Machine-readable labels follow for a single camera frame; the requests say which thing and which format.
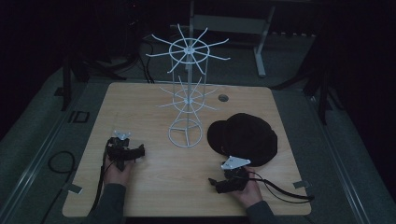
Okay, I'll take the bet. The person's right hand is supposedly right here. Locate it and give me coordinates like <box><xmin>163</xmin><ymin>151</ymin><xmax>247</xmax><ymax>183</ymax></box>
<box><xmin>231</xmin><ymin>166</ymin><xmax>264</xmax><ymax>210</ymax></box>

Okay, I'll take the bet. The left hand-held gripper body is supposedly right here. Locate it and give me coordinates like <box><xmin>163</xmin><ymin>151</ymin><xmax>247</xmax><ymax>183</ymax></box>
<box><xmin>106</xmin><ymin>129</ymin><xmax>137</xmax><ymax>173</ymax></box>

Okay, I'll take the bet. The white wire hat rack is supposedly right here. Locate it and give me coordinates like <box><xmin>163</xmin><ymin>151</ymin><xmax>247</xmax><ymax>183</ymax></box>
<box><xmin>145</xmin><ymin>23</ymin><xmax>232</xmax><ymax>149</ymax></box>

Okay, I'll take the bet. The black floor cable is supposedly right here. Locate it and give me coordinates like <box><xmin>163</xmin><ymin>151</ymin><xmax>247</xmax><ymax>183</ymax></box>
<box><xmin>39</xmin><ymin>150</ymin><xmax>77</xmax><ymax>224</ymax></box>

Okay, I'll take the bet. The grey tape piece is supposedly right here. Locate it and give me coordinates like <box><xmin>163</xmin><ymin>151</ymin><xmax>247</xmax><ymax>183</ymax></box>
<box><xmin>292</xmin><ymin>179</ymin><xmax>311</xmax><ymax>189</ymax></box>
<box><xmin>66</xmin><ymin>183</ymin><xmax>84</xmax><ymax>195</ymax></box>

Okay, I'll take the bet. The black metal stand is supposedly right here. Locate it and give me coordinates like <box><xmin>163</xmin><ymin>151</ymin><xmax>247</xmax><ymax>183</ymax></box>
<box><xmin>59</xmin><ymin>50</ymin><xmax>128</xmax><ymax>112</ymax></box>
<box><xmin>270</xmin><ymin>27</ymin><xmax>345</xmax><ymax>126</ymax></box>

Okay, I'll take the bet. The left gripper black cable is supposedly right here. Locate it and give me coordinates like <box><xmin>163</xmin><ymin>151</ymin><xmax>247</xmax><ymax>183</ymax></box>
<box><xmin>89</xmin><ymin>146</ymin><xmax>117</xmax><ymax>217</ymax></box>

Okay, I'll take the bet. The black cap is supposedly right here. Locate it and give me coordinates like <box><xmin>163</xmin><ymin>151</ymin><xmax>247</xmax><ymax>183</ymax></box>
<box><xmin>206</xmin><ymin>112</ymin><xmax>279</xmax><ymax>168</ymax></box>

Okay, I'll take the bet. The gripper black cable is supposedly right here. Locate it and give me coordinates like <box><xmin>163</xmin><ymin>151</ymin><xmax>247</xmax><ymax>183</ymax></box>
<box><xmin>89</xmin><ymin>146</ymin><xmax>117</xmax><ymax>217</ymax></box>
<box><xmin>247</xmin><ymin>170</ymin><xmax>316</xmax><ymax>205</ymax></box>

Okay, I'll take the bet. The person's left hand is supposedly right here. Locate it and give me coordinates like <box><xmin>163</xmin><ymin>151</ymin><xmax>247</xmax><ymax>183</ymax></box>
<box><xmin>102</xmin><ymin>154</ymin><xmax>135</xmax><ymax>188</ymax></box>

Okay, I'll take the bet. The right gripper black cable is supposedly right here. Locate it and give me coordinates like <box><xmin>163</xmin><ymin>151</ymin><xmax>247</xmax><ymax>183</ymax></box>
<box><xmin>247</xmin><ymin>170</ymin><xmax>316</xmax><ymax>205</ymax></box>

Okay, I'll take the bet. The white desk frame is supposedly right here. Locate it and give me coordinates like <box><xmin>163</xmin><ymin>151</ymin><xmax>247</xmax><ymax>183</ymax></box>
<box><xmin>187</xmin><ymin>0</ymin><xmax>277</xmax><ymax>78</ymax></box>

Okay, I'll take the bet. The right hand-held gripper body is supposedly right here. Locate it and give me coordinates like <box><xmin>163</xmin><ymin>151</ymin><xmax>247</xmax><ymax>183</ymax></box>
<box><xmin>214</xmin><ymin>155</ymin><xmax>252</xmax><ymax>194</ymax></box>

